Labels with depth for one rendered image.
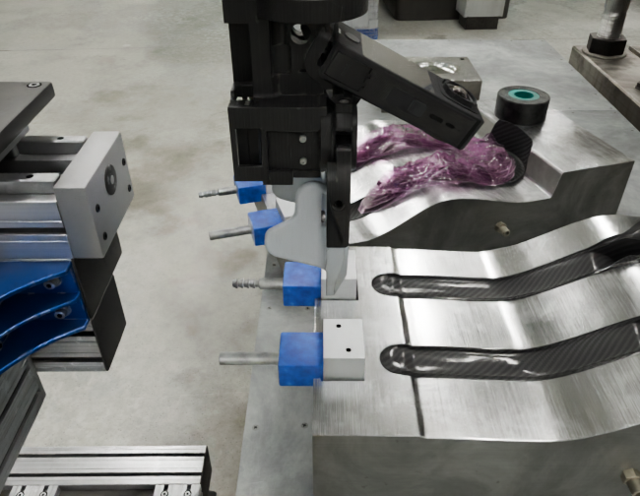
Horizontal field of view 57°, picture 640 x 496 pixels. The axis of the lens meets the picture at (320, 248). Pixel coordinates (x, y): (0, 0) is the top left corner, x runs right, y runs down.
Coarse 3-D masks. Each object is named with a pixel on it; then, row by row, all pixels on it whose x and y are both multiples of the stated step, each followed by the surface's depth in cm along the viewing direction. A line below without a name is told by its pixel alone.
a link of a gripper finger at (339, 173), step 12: (336, 144) 38; (348, 144) 38; (336, 156) 37; (348, 156) 37; (336, 168) 37; (348, 168) 37; (336, 180) 37; (348, 180) 37; (336, 192) 37; (348, 192) 37; (336, 204) 38; (348, 204) 38; (336, 216) 38; (348, 216) 38; (336, 228) 39; (348, 228) 39; (336, 240) 40; (348, 240) 40
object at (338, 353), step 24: (288, 336) 54; (312, 336) 54; (336, 336) 52; (360, 336) 52; (240, 360) 53; (264, 360) 53; (288, 360) 52; (312, 360) 52; (336, 360) 50; (360, 360) 50; (288, 384) 53; (312, 384) 53
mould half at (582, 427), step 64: (384, 256) 66; (448, 256) 67; (512, 256) 66; (320, 320) 58; (384, 320) 58; (448, 320) 58; (512, 320) 59; (576, 320) 56; (320, 384) 51; (384, 384) 51; (448, 384) 52; (512, 384) 52; (576, 384) 51; (320, 448) 48; (384, 448) 48; (448, 448) 48; (512, 448) 48; (576, 448) 48
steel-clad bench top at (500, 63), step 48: (432, 48) 157; (480, 48) 157; (528, 48) 157; (480, 96) 129; (576, 96) 129; (624, 144) 110; (624, 192) 96; (288, 432) 58; (240, 480) 54; (288, 480) 54
